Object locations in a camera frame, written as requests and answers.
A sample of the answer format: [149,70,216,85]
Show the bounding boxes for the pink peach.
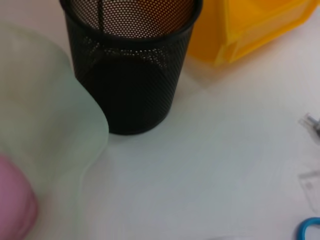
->
[0,152,40,240]

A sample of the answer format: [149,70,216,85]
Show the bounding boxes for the blue scissors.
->
[292,217,320,240]

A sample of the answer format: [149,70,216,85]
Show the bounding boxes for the black mesh pen holder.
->
[59,0,204,136]

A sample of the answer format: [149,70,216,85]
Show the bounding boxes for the green glass fruit plate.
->
[0,18,110,240]

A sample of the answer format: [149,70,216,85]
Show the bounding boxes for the clear plastic ruler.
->
[298,169,320,214]

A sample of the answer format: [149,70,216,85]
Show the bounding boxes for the yellow plastic bin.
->
[186,0,320,68]

